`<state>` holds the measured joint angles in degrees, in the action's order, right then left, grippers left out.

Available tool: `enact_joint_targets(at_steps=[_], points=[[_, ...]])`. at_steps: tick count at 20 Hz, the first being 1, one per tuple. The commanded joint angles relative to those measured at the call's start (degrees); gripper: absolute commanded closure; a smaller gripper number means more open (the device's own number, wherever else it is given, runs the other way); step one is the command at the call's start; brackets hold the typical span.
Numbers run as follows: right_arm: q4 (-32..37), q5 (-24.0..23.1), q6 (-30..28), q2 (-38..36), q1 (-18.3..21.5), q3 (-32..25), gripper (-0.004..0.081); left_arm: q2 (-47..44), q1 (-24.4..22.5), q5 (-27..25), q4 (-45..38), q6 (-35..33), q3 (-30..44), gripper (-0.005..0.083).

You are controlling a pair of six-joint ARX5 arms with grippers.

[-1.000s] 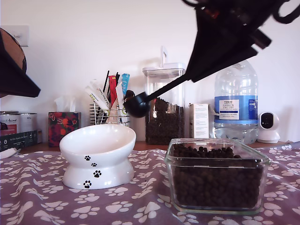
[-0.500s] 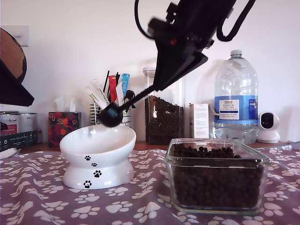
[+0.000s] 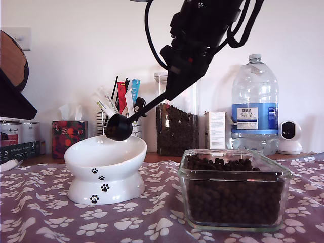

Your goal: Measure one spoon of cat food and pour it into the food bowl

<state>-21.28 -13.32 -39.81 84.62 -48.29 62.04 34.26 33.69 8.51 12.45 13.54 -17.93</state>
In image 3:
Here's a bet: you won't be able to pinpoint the floral red tissue box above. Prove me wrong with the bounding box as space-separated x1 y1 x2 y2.
52 120 89 160

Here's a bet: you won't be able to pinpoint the square clear glass container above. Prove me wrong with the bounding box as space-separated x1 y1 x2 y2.
177 149 293 232

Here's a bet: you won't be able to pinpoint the black plastic clip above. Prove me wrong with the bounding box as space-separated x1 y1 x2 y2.
133 97 147 122

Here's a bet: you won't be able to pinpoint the white sachet with dark text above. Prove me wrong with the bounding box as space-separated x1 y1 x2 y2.
97 86 119 117

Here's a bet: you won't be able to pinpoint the plain white tin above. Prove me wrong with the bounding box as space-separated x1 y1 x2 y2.
22 122 41 143

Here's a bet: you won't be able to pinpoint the purple paw-print cloth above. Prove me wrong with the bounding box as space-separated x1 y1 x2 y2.
0 151 324 243

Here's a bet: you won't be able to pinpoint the white ceramic paw-print cat bowl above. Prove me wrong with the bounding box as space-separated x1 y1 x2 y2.
64 134 147 205

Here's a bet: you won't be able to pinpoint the blue sachet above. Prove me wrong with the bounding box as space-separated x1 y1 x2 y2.
130 79 141 107

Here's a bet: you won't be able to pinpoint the chrome wire basket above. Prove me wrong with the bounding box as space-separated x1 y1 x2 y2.
96 111 141 137

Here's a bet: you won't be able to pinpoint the white paper tissue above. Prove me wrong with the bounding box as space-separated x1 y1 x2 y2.
58 103 83 122

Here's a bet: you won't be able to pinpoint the large clear blue-labelled water bottle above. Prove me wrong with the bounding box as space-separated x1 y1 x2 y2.
229 53 280 156

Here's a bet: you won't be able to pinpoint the plain white sachet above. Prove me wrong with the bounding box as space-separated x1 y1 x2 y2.
124 88 135 119

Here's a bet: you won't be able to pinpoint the black plastic measuring spoon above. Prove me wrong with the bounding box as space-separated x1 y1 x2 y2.
105 95 169 141

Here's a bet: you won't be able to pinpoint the thin black stick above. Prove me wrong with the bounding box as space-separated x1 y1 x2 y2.
110 76 119 102

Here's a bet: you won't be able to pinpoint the white wall light switch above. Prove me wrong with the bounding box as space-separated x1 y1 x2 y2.
15 27 33 51

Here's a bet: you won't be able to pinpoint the white sachet with green print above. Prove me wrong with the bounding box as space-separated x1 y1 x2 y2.
91 93 116 119

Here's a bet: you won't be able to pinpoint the small white round camera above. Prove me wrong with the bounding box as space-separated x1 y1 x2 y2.
277 120 303 155

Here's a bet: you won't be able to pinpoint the dark green flat box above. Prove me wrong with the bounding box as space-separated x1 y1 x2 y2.
0 140 42 165

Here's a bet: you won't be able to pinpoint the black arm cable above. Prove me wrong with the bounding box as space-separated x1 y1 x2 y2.
226 0 265 49

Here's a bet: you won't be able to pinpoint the black camera cable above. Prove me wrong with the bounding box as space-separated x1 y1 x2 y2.
144 0 170 69

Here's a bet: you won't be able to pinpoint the tall clear white-lidded storage jar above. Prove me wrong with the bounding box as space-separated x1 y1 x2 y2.
153 72 200 157

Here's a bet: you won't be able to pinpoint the small white object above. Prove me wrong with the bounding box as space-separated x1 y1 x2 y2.
0 159 23 172

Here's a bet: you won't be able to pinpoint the white tin with red label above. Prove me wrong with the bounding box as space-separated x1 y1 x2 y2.
0 120 23 148

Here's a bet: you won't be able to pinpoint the small white printed carton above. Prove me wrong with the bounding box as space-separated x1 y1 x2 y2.
204 111 227 150

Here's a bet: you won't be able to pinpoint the red sachet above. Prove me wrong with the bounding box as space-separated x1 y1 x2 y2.
116 80 129 116

